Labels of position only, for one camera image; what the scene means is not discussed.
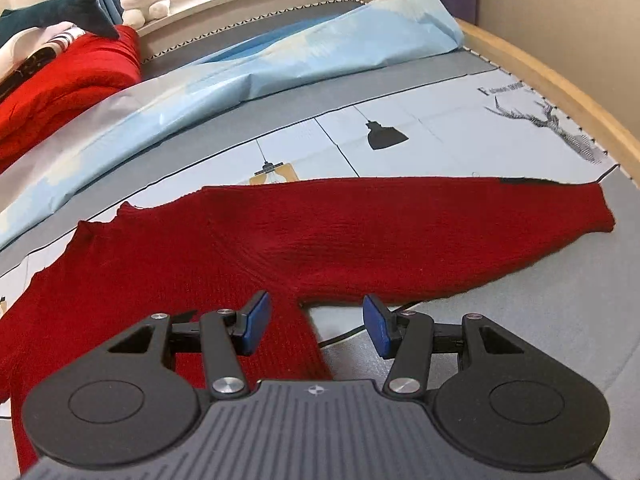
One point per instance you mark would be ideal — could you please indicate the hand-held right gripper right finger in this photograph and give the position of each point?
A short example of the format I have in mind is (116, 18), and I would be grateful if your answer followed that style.
(378, 327)

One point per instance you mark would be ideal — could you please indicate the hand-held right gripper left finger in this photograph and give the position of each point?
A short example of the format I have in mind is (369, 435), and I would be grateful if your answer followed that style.
(255, 322)

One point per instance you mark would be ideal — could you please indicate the dark red knit sweater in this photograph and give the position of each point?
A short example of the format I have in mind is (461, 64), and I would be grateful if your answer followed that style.
(350, 240)

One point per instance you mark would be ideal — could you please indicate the grey printed bed sheet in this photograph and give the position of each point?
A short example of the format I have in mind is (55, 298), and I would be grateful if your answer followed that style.
(440, 125)

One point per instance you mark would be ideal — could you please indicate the light blue quilt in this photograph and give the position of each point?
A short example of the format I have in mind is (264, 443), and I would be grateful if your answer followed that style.
(300, 55)

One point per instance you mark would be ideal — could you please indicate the bright red folded garment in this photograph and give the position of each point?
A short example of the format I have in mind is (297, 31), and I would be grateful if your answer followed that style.
(65, 85)

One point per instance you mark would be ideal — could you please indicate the white printed garment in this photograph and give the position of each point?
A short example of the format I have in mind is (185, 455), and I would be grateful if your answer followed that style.
(30, 50)

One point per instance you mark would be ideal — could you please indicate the dark teal shark plush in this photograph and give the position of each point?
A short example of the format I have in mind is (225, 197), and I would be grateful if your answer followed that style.
(75, 7)

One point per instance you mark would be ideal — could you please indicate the wooden bed frame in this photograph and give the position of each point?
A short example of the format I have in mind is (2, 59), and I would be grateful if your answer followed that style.
(575, 85)

